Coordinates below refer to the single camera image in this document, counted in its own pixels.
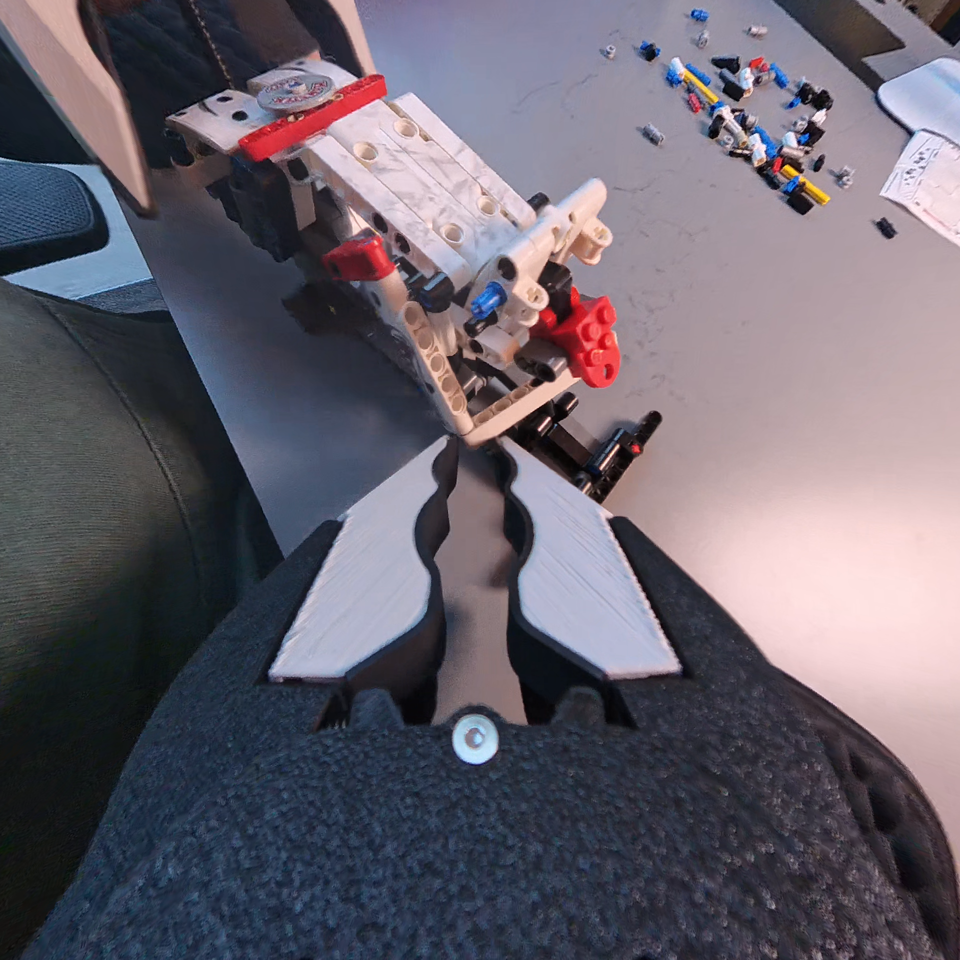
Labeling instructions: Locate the white book stand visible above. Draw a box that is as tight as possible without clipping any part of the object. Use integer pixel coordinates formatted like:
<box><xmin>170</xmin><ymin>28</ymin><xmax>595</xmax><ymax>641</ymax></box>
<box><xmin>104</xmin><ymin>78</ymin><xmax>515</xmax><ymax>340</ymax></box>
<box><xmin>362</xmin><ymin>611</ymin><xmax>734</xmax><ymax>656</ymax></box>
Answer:
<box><xmin>878</xmin><ymin>57</ymin><xmax>960</xmax><ymax>144</ymax></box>

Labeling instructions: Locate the person's torso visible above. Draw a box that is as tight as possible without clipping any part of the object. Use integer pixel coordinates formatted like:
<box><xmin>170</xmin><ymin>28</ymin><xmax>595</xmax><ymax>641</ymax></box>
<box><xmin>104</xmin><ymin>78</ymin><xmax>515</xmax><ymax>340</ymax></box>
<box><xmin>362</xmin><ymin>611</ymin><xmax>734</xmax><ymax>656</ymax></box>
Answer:
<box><xmin>0</xmin><ymin>278</ymin><xmax>286</xmax><ymax>960</ymax></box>

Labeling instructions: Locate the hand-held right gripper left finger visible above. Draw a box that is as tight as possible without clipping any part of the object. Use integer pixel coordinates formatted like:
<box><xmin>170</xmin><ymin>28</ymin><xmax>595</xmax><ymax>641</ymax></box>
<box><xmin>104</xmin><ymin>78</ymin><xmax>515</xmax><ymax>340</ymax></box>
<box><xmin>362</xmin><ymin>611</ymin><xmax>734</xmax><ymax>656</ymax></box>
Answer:
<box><xmin>270</xmin><ymin>438</ymin><xmax>451</xmax><ymax>684</ymax></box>

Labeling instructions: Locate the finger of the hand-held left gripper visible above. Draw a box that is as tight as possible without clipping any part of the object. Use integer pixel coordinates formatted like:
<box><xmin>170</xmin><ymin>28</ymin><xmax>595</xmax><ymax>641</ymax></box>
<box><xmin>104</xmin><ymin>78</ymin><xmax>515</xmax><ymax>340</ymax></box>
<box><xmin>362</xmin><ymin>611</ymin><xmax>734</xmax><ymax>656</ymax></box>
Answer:
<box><xmin>0</xmin><ymin>0</ymin><xmax>151</xmax><ymax>211</ymax></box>
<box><xmin>293</xmin><ymin>0</ymin><xmax>376</xmax><ymax>73</ymax></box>

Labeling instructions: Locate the brick-built truck model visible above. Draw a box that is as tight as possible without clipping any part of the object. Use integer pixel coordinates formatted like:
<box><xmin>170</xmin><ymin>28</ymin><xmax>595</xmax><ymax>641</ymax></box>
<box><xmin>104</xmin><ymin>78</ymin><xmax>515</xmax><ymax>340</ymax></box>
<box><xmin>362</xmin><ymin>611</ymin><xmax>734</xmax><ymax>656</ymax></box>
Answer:
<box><xmin>162</xmin><ymin>57</ymin><xmax>664</xmax><ymax>504</ymax></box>

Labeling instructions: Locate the sticker sheet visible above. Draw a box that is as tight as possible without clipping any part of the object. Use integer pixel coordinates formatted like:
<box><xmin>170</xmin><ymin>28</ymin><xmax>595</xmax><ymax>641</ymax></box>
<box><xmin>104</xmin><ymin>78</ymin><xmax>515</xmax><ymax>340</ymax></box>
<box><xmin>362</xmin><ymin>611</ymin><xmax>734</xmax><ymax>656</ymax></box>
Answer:
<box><xmin>881</xmin><ymin>128</ymin><xmax>960</xmax><ymax>249</ymax></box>

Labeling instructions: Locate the pile of small brick pieces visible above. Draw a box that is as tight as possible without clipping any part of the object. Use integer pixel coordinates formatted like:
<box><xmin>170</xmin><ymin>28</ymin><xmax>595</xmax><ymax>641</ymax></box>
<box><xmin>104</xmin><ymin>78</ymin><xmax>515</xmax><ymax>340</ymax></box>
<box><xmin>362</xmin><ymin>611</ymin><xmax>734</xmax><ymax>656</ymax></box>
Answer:
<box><xmin>600</xmin><ymin>8</ymin><xmax>859</xmax><ymax>219</ymax></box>

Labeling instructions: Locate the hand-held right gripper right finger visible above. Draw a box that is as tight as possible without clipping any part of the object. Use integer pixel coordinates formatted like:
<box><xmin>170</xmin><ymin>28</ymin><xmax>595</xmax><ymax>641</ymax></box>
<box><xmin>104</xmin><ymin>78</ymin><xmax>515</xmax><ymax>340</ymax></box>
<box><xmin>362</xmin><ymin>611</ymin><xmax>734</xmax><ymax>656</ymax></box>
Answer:
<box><xmin>503</xmin><ymin>443</ymin><xmax>684</xmax><ymax>679</ymax></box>

